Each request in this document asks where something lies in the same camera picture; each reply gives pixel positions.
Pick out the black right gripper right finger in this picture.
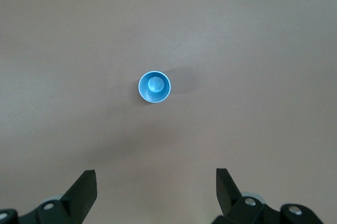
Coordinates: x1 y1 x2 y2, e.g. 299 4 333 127
213 168 324 224

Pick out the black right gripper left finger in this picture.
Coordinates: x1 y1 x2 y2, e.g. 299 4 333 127
0 170 98 224

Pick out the blue plastic cup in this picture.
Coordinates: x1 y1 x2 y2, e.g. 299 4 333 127
138 70 172 103

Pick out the brown table cover mat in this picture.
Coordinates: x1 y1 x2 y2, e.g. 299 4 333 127
0 0 337 224

